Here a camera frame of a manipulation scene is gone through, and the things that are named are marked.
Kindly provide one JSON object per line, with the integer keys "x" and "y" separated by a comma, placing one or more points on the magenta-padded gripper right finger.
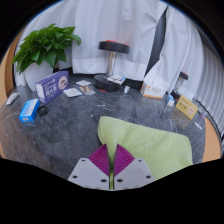
{"x": 128, "y": 175}

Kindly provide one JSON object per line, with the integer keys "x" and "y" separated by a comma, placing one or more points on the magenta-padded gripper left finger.
{"x": 96, "y": 176}

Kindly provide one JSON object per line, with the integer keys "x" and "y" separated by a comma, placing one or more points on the light green towel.
{"x": 150, "y": 143}

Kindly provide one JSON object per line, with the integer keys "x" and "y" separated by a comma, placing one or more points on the small blue white box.
{"x": 170, "y": 101}

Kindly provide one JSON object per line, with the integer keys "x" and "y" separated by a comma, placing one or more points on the small black round object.
{"x": 42, "y": 110}

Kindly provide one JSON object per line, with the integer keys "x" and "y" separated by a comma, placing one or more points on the small white tube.
{"x": 198, "y": 125}

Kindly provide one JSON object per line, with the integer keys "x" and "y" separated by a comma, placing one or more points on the small white bottle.
{"x": 126, "y": 89}

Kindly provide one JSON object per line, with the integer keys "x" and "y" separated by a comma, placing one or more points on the white sachet packet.
{"x": 83, "y": 82}
{"x": 72, "y": 92}

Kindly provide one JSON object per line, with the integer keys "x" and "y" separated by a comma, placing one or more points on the brown printed sachet packet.
{"x": 87, "y": 89}

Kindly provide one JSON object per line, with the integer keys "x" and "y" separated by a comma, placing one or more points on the white orange carton box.
{"x": 153, "y": 90}

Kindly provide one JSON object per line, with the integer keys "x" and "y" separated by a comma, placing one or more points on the yellow carton box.
{"x": 186, "y": 106}

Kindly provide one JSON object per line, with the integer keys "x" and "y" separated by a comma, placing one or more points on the blue and white box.
{"x": 29, "y": 110}

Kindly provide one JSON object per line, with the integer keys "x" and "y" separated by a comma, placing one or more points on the small purple cup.
{"x": 202, "y": 115}

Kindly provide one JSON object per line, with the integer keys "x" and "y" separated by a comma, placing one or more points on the flat white box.
{"x": 117, "y": 79}

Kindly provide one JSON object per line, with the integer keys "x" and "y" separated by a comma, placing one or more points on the purple printed carton box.
{"x": 51, "y": 86}

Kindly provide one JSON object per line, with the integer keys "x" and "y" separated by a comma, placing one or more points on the black red bar stool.
{"x": 181, "y": 83}
{"x": 111, "y": 63}

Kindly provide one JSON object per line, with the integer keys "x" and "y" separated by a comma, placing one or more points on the small white flat packet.
{"x": 12, "y": 98}

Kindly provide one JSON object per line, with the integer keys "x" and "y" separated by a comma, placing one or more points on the white curtain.
{"x": 186, "y": 56}
{"x": 100, "y": 30}

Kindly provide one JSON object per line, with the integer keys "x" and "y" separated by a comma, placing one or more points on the green potted plant white pot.
{"x": 45, "y": 50}

